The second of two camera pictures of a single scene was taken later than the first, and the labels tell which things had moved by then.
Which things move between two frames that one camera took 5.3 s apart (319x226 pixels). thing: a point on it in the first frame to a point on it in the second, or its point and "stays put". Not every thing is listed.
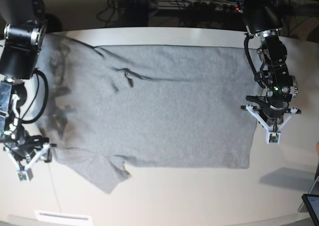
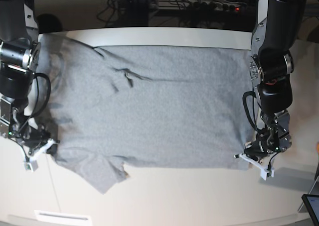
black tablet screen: (311, 201) stays put
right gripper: (271, 107) to (267, 142)
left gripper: (22, 151) to (35, 139)
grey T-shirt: (107, 108) stays put
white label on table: (45, 216) stays put
